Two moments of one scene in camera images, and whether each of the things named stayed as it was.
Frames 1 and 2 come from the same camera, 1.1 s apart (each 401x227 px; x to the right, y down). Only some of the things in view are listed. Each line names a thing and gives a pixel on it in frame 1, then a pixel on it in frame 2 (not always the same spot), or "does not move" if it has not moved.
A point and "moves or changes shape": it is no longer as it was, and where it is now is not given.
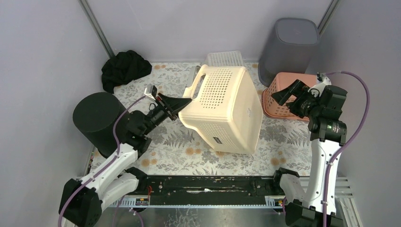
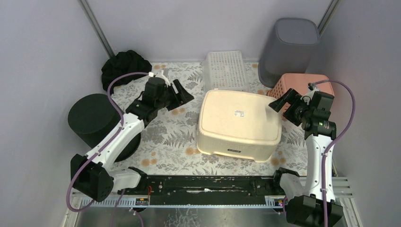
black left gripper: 167,107 to 172,97
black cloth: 122,67 does not move
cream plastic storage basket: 225,111 moves or changes shape
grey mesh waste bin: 290,48 does not move
